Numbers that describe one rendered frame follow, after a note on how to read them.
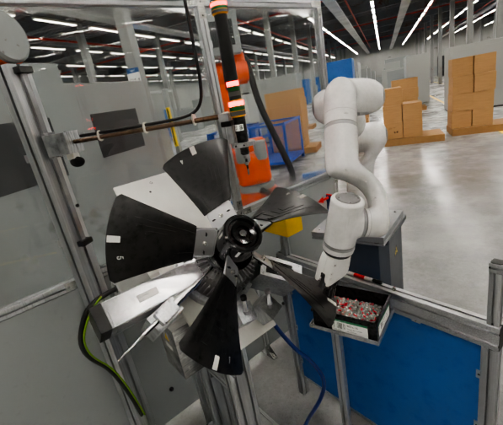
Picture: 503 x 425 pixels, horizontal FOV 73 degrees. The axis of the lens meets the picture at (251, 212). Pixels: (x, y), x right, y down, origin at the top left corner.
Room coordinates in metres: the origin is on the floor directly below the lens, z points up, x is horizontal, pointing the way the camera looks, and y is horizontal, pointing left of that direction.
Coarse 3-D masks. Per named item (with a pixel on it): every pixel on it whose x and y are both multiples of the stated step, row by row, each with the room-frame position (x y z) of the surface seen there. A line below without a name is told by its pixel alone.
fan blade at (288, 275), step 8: (272, 264) 0.90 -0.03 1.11; (280, 272) 0.86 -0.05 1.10; (288, 272) 0.89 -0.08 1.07; (296, 272) 0.95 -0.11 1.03; (288, 280) 0.84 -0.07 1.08; (296, 280) 0.87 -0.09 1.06; (304, 280) 0.91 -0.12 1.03; (312, 280) 0.95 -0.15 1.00; (296, 288) 0.82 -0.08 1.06; (304, 288) 0.85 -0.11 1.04; (312, 288) 0.87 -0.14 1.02; (320, 288) 0.91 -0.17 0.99; (304, 296) 0.81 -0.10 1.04; (312, 296) 0.83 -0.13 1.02; (320, 296) 0.86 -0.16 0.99; (312, 304) 0.79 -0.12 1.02; (320, 304) 0.82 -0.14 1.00; (328, 304) 0.84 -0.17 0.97; (320, 312) 0.79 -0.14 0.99; (328, 312) 0.80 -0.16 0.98; (328, 320) 0.77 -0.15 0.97
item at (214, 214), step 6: (222, 204) 1.00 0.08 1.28; (228, 204) 0.99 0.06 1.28; (216, 210) 1.00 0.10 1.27; (222, 210) 0.99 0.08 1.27; (234, 210) 0.97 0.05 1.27; (210, 216) 1.00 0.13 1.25; (216, 216) 0.99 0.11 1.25; (228, 216) 0.97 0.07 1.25; (210, 222) 0.99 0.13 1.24; (216, 222) 0.98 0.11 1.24; (222, 222) 0.97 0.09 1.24
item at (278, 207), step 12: (276, 192) 1.19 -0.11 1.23; (264, 204) 1.13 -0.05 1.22; (276, 204) 1.11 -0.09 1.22; (288, 204) 1.09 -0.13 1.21; (300, 204) 1.09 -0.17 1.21; (312, 204) 1.10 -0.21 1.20; (252, 216) 1.06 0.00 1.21; (264, 216) 1.03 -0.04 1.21; (276, 216) 1.01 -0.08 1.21; (288, 216) 1.01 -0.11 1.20; (300, 216) 1.02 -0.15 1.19
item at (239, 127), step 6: (234, 120) 0.98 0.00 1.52; (240, 120) 0.97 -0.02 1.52; (234, 126) 0.98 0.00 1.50; (240, 126) 0.97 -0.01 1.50; (246, 126) 0.98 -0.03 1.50; (240, 132) 0.97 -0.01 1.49; (246, 132) 0.98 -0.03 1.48; (240, 138) 0.97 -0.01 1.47; (246, 138) 0.98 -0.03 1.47; (246, 150) 0.98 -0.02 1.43
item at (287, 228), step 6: (276, 222) 1.39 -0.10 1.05; (282, 222) 1.36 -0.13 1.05; (288, 222) 1.36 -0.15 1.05; (294, 222) 1.38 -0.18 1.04; (300, 222) 1.40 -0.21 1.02; (270, 228) 1.43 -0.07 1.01; (276, 228) 1.40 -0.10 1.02; (282, 228) 1.37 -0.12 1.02; (288, 228) 1.35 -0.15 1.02; (294, 228) 1.37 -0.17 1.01; (300, 228) 1.39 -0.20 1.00; (282, 234) 1.37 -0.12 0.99; (288, 234) 1.35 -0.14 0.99
